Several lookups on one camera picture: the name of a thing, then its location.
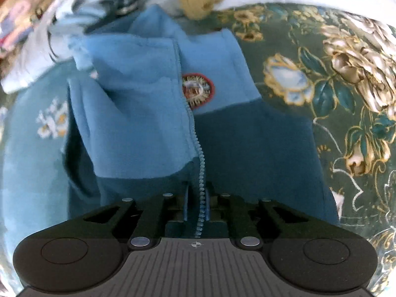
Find blue fleece zip jacket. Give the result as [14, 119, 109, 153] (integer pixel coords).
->
[64, 7, 338, 237]

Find teal floral bed blanket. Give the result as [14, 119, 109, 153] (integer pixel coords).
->
[1, 3, 395, 296]

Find grey floral pillow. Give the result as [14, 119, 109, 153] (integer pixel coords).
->
[1, 0, 93, 95]

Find light blue garment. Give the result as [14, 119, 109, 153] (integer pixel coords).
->
[46, 0, 187, 69]

